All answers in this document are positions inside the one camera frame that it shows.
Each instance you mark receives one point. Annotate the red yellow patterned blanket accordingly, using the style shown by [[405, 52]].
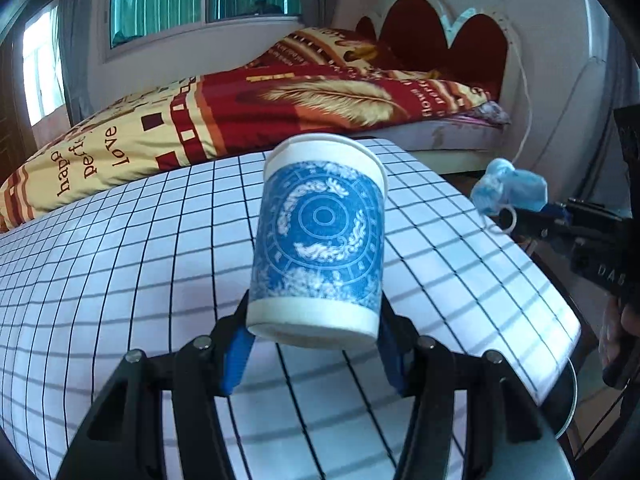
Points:
[[313, 80]]

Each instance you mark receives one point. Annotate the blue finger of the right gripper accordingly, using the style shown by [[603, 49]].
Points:
[[557, 212], [533, 224]]

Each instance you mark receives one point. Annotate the bed with white frame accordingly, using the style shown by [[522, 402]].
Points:
[[478, 129]]

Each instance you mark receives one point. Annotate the blue face mask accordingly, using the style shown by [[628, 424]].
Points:
[[504, 187]]

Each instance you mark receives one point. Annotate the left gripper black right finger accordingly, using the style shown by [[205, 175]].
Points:
[[396, 340]]

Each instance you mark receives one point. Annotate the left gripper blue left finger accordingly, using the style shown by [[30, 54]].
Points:
[[235, 344]]

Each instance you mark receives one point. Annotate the blue patterned paper cup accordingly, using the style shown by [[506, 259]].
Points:
[[317, 274]]

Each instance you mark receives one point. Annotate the black round trash bin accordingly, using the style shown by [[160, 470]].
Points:
[[560, 404]]

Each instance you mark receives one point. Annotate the person right hand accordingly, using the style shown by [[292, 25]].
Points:
[[616, 320]]

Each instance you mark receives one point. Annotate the red heart headboard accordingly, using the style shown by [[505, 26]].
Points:
[[472, 51]]

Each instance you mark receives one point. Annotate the grey window curtain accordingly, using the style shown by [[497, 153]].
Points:
[[80, 38]]

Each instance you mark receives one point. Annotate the white checkered tablecloth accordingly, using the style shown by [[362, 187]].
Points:
[[110, 310]]

